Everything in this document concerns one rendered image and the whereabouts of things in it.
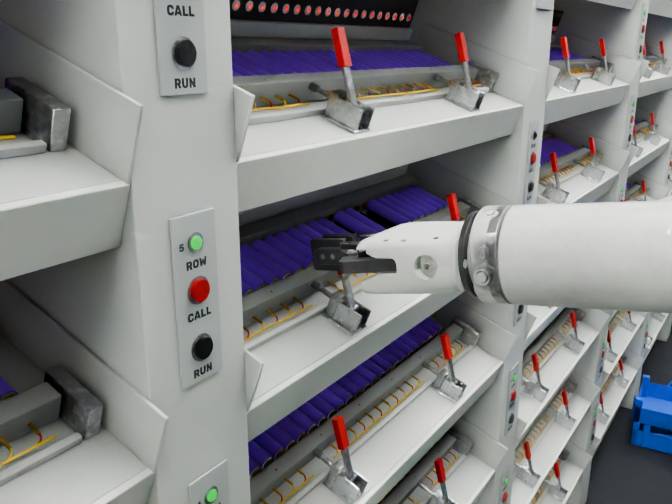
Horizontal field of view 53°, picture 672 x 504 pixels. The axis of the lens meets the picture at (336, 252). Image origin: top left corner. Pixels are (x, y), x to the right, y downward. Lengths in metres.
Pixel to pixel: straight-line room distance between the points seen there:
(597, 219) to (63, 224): 0.37
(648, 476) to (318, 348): 1.78
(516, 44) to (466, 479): 0.67
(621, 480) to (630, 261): 1.79
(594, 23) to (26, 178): 1.46
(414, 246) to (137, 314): 0.24
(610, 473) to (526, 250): 1.79
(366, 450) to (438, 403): 0.16
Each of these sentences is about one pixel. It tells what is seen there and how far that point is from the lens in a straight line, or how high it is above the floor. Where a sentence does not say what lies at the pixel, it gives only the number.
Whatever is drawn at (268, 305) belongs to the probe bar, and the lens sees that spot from 0.65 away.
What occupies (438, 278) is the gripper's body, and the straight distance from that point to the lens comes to 0.57.
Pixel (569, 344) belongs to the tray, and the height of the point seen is 0.57.
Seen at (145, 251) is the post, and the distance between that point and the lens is 0.44.
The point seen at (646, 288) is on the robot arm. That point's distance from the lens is 0.53.
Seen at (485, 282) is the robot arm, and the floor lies 1.05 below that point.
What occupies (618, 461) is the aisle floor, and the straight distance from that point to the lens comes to 2.37.
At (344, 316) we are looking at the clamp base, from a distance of 0.68.
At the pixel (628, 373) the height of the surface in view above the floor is 0.16.
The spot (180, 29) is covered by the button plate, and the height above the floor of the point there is 1.24.
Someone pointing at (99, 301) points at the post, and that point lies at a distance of 0.48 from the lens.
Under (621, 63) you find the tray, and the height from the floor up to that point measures 1.19.
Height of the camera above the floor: 1.23
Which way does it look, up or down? 17 degrees down
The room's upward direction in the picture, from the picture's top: straight up
